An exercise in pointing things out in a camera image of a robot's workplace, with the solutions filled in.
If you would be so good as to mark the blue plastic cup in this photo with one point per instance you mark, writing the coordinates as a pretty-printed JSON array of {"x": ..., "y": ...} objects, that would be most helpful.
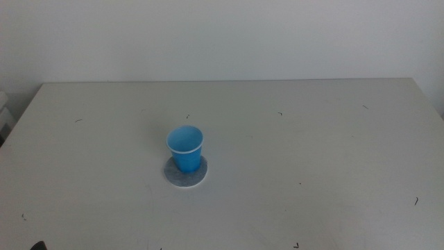
[{"x": 184, "y": 156}]

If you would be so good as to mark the round grey cup mat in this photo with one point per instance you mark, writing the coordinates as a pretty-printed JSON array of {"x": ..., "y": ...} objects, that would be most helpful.
[{"x": 187, "y": 178}]

